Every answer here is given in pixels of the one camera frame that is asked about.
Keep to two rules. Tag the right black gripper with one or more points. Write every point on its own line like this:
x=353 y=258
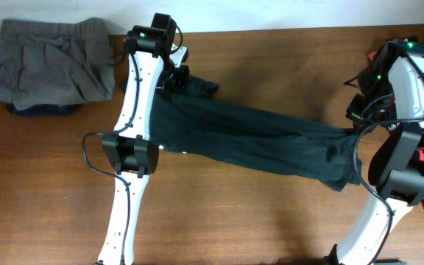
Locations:
x=355 y=113

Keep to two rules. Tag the folded dark navy garment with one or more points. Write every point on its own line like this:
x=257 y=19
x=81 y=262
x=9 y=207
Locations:
x=43 y=110

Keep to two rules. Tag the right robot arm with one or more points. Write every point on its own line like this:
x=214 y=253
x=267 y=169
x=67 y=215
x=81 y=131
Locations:
x=395 y=180

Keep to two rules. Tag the folded grey shorts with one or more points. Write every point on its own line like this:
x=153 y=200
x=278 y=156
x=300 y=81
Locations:
x=45 y=63

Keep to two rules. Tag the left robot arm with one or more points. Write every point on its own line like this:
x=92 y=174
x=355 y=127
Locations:
x=152 y=59

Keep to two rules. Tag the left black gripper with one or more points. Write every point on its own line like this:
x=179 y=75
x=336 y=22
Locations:
x=180 y=82

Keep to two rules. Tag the black Nike t-shirt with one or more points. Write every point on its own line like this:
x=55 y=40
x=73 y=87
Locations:
x=192 y=121

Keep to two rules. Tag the black logo t-shirt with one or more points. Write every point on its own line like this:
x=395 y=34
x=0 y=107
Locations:
x=410 y=40

